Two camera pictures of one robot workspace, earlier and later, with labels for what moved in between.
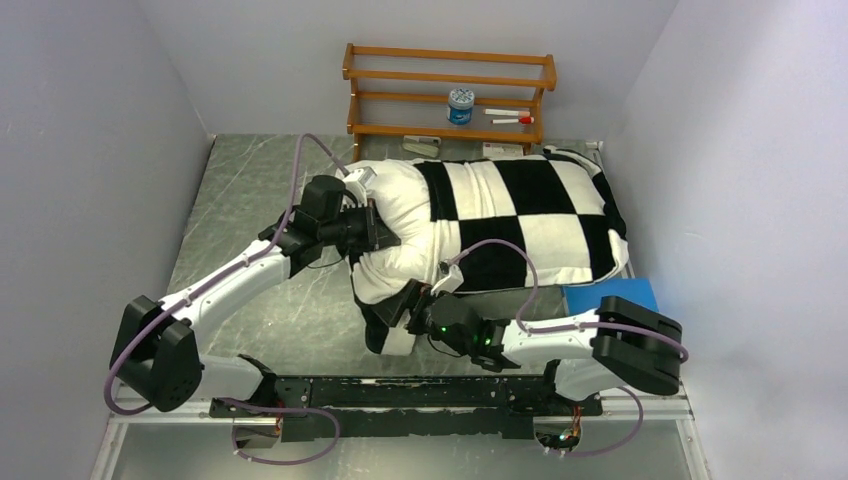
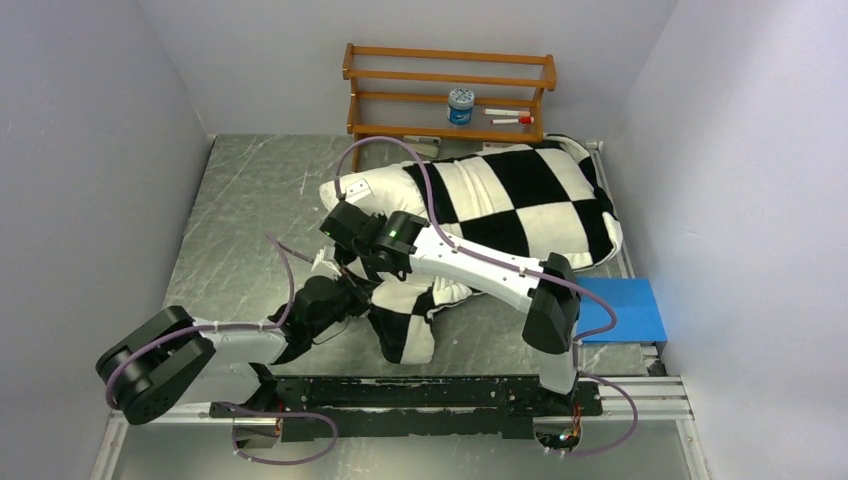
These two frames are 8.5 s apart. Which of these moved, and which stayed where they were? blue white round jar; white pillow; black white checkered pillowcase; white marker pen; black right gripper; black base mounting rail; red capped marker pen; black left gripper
Moved: black left gripper; black white checkered pillowcase; white pillow; black right gripper
Stayed: red capped marker pen; black base mounting rail; blue white round jar; white marker pen
